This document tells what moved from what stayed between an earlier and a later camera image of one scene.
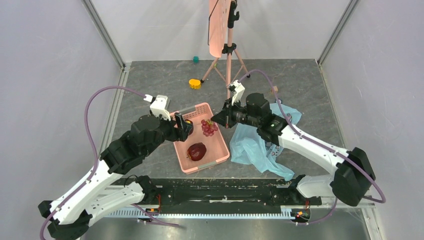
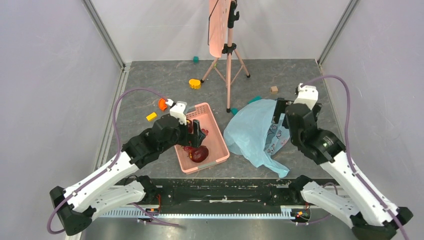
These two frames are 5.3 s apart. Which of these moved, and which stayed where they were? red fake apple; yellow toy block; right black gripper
Moved: right black gripper
Stayed: yellow toy block; red fake apple
